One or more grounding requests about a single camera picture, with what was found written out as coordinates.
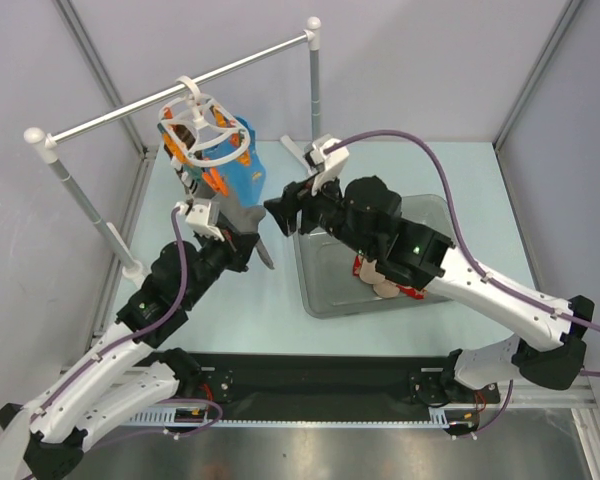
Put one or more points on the blue patterned sock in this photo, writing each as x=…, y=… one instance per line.
x=245, y=175

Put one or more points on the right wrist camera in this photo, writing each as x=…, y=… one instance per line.
x=325, y=166

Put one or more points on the grey plastic bin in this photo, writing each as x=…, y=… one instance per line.
x=328, y=285

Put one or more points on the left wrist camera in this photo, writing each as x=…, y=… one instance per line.
x=201, y=215

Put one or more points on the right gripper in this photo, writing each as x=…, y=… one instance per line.
x=299, y=210

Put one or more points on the red reindeer sock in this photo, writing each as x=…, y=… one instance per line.
x=365, y=271
x=387, y=290

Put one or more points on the white round clip hanger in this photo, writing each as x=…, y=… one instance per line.
x=195, y=110

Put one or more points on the brown sock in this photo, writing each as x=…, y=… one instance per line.
x=184, y=135

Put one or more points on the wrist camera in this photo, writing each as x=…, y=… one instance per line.
x=201, y=215
x=325, y=166

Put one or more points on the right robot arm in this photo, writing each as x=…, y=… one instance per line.
x=544, y=348

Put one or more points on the grey sock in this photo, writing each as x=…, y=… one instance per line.
x=232, y=216

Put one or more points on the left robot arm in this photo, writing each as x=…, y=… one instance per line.
x=51, y=433

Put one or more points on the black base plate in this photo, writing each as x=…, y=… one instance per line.
x=323, y=389

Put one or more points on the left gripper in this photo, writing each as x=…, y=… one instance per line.
x=237, y=246

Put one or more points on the orange clothes peg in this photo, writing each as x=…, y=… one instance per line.
x=216, y=181

